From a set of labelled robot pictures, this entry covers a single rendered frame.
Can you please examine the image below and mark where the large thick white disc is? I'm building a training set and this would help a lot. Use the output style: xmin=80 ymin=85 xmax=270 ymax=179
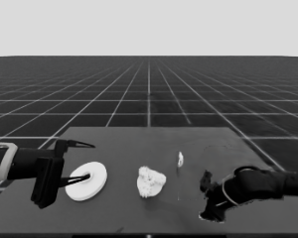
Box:
xmin=64 ymin=161 xmax=108 ymax=202

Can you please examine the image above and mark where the white round pinned carrier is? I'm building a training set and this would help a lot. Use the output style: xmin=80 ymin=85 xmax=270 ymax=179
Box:
xmin=136 ymin=166 xmax=168 ymax=198

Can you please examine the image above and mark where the small white T-shaped piece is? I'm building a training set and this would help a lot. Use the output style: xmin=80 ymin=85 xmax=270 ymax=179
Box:
xmin=177 ymin=151 xmax=185 ymax=169

